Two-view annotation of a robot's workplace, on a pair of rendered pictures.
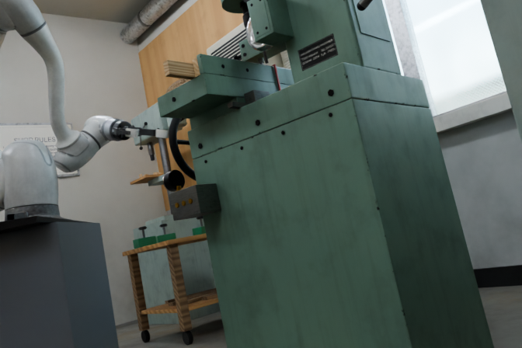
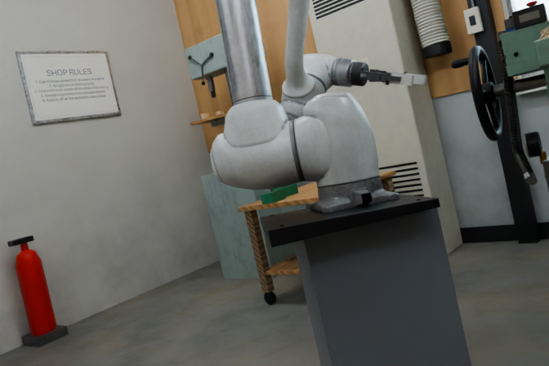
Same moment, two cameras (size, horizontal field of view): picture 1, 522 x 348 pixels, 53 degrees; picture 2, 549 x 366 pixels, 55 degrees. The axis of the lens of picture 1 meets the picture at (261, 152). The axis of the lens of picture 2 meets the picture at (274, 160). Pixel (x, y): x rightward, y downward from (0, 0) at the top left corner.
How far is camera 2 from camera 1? 1.19 m
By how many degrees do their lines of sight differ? 14
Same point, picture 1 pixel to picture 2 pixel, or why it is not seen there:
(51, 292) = (436, 290)
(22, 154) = (350, 112)
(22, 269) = (395, 263)
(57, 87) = (305, 18)
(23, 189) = (359, 159)
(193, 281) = not seen: hidden behind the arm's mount
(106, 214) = (151, 158)
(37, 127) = (70, 56)
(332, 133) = not seen: outside the picture
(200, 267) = not seen: hidden behind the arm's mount
